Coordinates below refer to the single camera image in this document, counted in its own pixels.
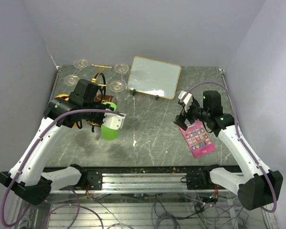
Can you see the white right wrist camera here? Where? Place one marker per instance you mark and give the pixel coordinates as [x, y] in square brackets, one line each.
[185, 99]

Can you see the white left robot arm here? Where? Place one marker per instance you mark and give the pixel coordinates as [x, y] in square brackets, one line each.
[27, 179]

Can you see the aluminium rail frame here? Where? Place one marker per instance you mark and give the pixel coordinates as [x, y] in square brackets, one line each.
[140, 198]

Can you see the gold wire wine glass rack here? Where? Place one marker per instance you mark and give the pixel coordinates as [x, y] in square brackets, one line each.
[102, 85]

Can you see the orange plastic goblet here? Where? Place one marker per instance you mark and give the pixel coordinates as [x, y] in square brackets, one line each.
[63, 105]

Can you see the small clear wine glass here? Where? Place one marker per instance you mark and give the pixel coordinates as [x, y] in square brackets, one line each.
[121, 69]

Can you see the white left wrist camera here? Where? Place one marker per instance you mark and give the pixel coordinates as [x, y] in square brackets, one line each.
[114, 120]

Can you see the green plastic goblet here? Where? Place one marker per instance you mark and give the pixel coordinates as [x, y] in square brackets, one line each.
[107, 133]

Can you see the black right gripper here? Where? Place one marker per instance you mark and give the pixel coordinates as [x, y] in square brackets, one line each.
[180, 119]

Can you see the pink booklet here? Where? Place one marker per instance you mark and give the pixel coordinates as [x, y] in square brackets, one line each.
[198, 139]

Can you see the gold framed whiteboard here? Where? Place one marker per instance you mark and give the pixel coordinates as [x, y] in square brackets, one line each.
[154, 77]

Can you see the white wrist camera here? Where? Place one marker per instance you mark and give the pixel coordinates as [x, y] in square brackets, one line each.
[114, 120]
[185, 99]

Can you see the large clear wine glass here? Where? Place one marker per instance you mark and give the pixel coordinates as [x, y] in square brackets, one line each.
[81, 63]

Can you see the clear wine glass rack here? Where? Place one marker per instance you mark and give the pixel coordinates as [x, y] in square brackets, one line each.
[71, 80]

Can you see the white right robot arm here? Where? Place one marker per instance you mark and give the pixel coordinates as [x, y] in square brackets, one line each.
[258, 185]

